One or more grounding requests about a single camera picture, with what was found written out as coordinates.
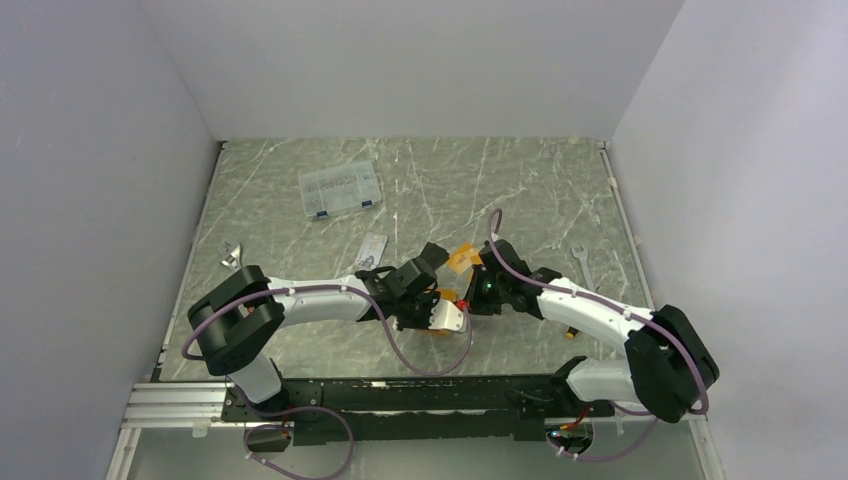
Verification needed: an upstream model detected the orange leather card holder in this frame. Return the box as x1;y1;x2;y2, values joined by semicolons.
426;288;467;336

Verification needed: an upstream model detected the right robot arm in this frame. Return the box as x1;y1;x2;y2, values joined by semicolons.
464;239;720;423

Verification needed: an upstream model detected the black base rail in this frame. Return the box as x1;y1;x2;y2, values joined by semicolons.
221;374;614;446

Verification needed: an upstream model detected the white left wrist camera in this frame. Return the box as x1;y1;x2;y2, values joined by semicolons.
429;299;467;333

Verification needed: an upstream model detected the silver VIP card bottom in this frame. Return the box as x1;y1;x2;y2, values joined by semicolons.
355;232;388;270

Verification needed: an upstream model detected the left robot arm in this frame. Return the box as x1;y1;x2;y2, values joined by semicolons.
187;258;464;420

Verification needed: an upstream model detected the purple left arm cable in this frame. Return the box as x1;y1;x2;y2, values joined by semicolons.
180;284;474;480

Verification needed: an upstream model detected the red-handled adjustable wrench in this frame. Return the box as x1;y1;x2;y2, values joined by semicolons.
219;241;242;272

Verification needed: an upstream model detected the silver open-end wrench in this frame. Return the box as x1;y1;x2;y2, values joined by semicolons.
571;244;597;292

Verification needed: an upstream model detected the clear plastic organizer box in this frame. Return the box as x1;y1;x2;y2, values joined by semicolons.
298;161;382;220

